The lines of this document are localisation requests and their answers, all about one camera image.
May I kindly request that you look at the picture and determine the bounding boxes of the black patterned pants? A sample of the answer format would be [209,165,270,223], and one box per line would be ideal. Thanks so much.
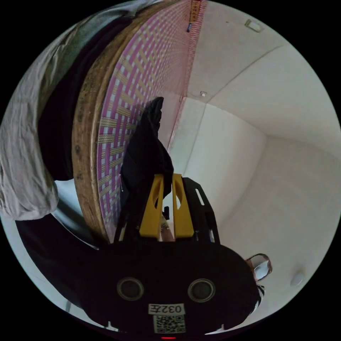
[119,96,175,242]

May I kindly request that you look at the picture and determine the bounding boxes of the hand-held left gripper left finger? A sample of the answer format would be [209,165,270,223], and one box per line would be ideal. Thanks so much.
[139,174,164,238]

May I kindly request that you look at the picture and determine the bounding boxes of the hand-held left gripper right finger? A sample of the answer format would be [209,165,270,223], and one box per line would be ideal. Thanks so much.
[172,173,194,239]

